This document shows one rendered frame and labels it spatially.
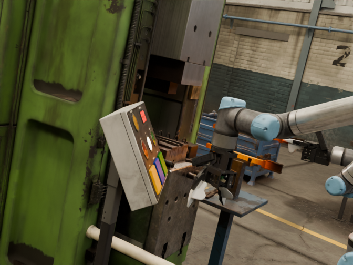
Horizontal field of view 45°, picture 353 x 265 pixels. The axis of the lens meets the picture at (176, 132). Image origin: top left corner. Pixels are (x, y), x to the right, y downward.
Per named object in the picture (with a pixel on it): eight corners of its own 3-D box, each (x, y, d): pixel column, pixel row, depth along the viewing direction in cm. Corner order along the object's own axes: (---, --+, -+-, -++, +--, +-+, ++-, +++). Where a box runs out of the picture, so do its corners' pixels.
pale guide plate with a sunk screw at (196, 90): (198, 99, 223) (205, 68, 221) (190, 99, 215) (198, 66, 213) (195, 98, 224) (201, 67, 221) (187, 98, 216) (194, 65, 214)
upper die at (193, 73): (200, 86, 194) (205, 65, 192) (180, 84, 176) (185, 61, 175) (127, 69, 213) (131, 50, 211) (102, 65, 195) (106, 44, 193)
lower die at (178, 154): (185, 160, 200) (188, 142, 198) (164, 165, 182) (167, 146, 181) (115, 136, 218) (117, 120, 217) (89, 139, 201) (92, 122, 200)
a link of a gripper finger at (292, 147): (279, 150, 185) (300, 155, 181) (281, 137, 184) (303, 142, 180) (280, 150, 187) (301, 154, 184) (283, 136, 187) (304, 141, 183)
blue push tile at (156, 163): (165, 178, 140) (158, 157, 139) (163, 184, 133) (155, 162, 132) (160, 179, 140) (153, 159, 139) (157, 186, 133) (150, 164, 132)
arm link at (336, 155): (343, 148, 172) (345, 146, 179) (332, 145, 174) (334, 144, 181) (339, 166, 173) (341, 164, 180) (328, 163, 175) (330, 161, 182)
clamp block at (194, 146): (196, 157, 210) (198, 144, 209) (188, 159, 203) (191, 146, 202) (175, 150, 216) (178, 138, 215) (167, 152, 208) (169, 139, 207)
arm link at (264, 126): (290, 118, 121) (259, 109, 129) (268, 115, 113) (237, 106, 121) (283, 143, 123) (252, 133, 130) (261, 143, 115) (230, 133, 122)
